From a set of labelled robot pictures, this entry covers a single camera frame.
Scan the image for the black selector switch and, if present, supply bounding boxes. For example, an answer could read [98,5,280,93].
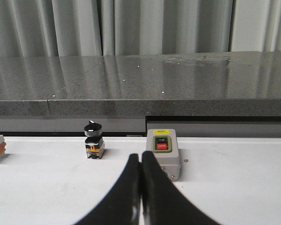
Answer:
[84,120,105,159]

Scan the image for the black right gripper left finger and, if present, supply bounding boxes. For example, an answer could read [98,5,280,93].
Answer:
[77,154,141,225]

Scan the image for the grey stone counter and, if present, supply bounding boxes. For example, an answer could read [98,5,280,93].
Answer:
[0,50,281,138]

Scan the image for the grey curtain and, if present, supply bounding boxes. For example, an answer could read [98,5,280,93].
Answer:
[0,0,281,57]

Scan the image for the grey on-off switch box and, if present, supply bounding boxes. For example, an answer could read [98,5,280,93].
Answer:
[146,129,181,181]

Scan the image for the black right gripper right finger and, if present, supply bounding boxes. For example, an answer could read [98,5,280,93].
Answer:
[142,151,218,225]

